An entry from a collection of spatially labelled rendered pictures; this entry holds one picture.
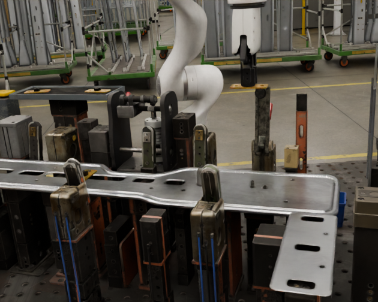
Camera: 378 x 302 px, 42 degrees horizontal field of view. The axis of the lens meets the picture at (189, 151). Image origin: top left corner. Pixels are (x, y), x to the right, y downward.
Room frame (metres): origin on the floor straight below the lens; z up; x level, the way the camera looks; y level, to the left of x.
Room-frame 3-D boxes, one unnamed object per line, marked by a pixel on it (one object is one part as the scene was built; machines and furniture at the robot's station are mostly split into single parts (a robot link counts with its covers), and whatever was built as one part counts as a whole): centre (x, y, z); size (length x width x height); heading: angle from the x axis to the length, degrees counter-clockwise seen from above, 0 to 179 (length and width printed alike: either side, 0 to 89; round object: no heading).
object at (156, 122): (1.42, 0.13, 0.94); 0.18 x 0.13 x 0.49; 71
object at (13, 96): (1.65, 0.40, 1.16); 0.37 x 0.14 x 0.02; 71
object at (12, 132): (1.53, 0.55, 0.90); 0.13 x 0.10 x 0.41; 161
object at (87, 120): (1.50, 0.31, 0.90); 0.05 x 0.05 x 0.40; 71
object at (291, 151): (1.20, -0.27, 0.88); 0.04 x 0.04 x 0.36; 71
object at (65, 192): (1.08, 0.29, 0.87); 0.12 x 0.09 x 0.35; 161
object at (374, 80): (1.01, -0.40, 1.17); 0.12 x 0.01 x 0.34; 161
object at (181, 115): (1.39, 0.01, 0.91); 0.07 x 0.05 x 0.42; 161
